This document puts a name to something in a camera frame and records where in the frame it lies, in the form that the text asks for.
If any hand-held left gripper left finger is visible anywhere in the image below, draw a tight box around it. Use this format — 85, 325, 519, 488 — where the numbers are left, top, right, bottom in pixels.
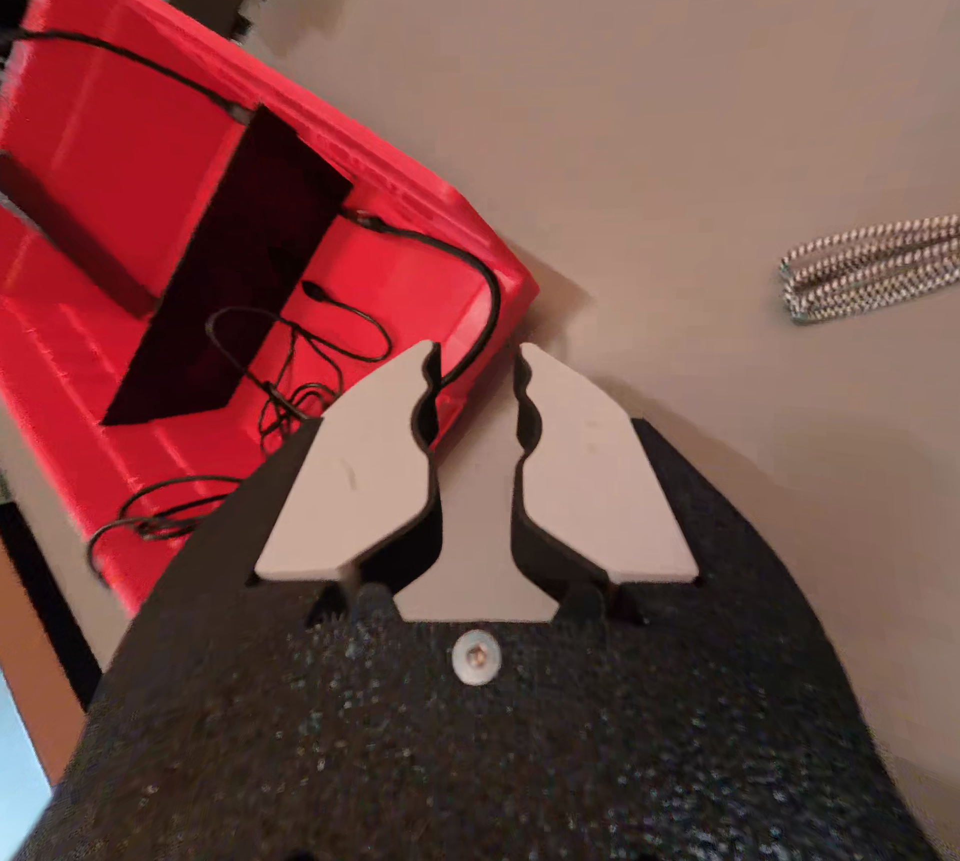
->
253, 339, 445, 588

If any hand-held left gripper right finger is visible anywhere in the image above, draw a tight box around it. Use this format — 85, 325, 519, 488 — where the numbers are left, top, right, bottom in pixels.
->
512, 342, 702, 588

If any braided usb-c cable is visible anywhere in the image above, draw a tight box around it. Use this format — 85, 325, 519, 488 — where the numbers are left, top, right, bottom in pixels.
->
776, 214, 960, 326

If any dark bin divider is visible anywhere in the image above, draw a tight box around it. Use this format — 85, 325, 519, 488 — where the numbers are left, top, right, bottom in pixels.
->
0, 103, 354, 427

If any red plastic bin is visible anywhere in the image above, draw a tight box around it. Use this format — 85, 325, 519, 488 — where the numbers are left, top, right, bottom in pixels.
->
0, 0, 541, 615

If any thin tangled black cable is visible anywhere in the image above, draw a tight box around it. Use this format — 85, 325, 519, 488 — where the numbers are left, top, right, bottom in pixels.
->
204, 279, 393, 457

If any coiled black cable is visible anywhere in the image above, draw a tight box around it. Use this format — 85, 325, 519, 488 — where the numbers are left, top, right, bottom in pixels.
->
84, 473, 245, 581

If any thick black cable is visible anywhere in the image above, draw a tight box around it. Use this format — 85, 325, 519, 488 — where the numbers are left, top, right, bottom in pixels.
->
343, 207, 502, 393

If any black cable with plug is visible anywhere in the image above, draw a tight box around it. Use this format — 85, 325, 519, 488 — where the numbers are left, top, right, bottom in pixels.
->
0, 30, 255, 123

